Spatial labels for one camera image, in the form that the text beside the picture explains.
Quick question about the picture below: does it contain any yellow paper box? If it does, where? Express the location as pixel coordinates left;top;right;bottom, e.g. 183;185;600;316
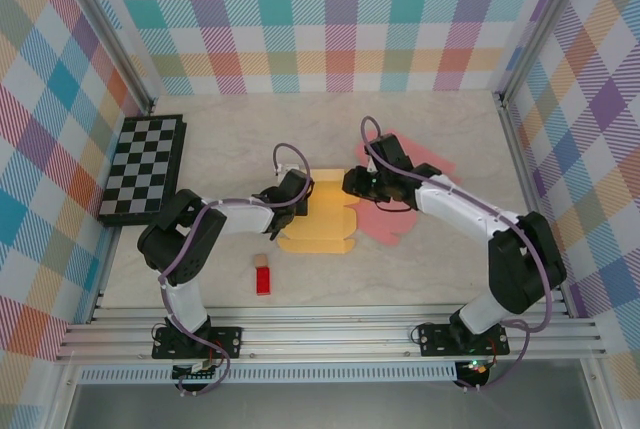
277;168;359;255

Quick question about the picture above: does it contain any pink paper box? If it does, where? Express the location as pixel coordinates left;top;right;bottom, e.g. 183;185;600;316
352;128;459;246

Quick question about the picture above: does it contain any red toy block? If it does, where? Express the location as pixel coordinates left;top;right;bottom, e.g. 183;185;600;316
255;265;275;297

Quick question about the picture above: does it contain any black grey chessboard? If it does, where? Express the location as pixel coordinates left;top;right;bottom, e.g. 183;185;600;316
95;115;189;229

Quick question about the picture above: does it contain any grey metal sheet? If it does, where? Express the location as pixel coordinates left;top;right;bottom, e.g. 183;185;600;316
64;381;601;429

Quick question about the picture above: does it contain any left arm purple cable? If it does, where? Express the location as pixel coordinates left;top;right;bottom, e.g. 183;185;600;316
158;142;314;397

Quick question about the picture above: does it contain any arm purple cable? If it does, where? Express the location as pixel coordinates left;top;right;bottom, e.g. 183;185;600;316
158;142;314;397
359;115;555;393

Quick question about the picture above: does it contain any aluminium side floor rail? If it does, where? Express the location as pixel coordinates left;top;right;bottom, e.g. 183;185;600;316
496;93;574;318

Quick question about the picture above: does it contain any aluminium mounting rail frame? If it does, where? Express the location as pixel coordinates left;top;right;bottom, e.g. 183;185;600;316
54;304;609;363

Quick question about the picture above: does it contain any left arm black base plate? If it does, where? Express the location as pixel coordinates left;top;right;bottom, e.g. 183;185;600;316
152;326;243;360

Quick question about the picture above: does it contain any slotted grey cable tray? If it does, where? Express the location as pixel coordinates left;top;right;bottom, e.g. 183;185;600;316
79;367;459;384

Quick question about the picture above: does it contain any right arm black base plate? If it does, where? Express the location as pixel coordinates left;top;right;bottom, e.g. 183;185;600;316
417;323;511;358

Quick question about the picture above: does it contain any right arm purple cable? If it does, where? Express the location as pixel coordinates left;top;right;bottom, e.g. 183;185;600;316
359;115;555;393

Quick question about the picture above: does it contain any aluminium corner post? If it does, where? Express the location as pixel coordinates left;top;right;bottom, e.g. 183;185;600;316
59;0;156;115
492;0;591;108

